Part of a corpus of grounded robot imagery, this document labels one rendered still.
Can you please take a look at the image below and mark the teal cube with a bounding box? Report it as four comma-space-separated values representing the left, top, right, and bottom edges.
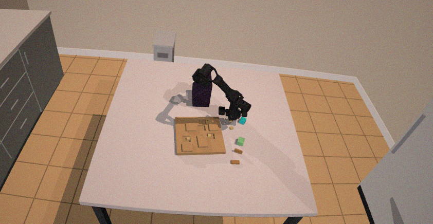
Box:
239, 117, 246, 125

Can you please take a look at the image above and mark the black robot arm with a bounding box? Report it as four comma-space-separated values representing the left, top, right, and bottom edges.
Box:
192, 63, 251, 120

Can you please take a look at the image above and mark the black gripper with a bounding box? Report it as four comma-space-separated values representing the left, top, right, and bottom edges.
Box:
219, 104, 247, 120

